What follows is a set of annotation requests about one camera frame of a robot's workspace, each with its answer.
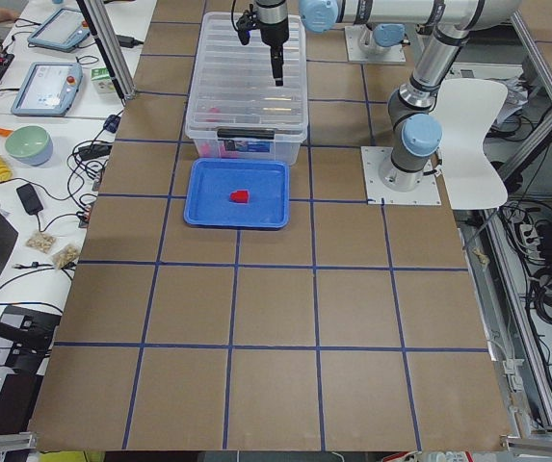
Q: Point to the red block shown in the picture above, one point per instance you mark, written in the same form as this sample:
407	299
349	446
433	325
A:
240	196
214	115

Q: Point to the blue plastic tray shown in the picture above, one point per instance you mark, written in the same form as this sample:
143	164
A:
212	181

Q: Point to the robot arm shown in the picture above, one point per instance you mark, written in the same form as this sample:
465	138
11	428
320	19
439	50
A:
417	134

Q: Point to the green white carton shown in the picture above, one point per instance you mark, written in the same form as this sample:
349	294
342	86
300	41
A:
102	81

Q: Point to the black box latch handle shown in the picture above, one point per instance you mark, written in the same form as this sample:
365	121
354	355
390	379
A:
245	133

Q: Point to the green bowl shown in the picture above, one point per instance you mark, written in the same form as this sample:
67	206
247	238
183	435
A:
30	145

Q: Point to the near teach pendant tablet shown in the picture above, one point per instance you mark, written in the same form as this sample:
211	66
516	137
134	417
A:
49	89

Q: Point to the white chair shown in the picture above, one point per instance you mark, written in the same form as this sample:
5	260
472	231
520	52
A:
466	108

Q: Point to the far teach pendant tablet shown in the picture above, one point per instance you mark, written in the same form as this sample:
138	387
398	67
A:
63	31

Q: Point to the clear plastic box lid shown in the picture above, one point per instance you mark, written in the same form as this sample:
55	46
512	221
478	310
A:
238	79

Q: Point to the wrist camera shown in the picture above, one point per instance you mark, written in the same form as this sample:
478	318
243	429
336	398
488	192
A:
244	25

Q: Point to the red block in box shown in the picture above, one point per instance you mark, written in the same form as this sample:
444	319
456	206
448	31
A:
214	115

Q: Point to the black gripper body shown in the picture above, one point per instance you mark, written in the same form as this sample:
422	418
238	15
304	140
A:
274	34

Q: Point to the black power adapter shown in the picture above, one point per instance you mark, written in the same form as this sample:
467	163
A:
29	199

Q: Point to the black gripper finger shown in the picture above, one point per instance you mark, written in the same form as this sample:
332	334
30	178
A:
277	63

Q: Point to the clear plastic storage box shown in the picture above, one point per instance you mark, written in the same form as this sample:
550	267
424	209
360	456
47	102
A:
284	148

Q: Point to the orange toy carrot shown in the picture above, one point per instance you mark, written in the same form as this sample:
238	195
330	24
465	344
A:
5	132

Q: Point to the aluminium frame post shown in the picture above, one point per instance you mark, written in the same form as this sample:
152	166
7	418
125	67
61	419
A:
103	33

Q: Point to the teach pendant tablet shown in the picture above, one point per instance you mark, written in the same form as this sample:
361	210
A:
63	31
49	89

